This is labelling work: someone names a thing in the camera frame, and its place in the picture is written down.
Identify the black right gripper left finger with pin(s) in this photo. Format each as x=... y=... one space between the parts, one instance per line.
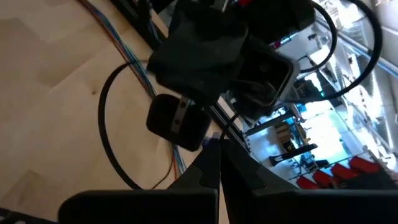
x=140 y=208

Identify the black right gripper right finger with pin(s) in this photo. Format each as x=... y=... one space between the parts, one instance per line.
x=295 y=208

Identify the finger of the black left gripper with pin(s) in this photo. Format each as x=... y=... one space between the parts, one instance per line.
x=199 y=81
x=202 y=37

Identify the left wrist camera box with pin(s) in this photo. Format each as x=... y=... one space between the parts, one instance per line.
x=264 y=71

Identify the black aluminium table frame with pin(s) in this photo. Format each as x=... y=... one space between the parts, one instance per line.
x=140 y=21

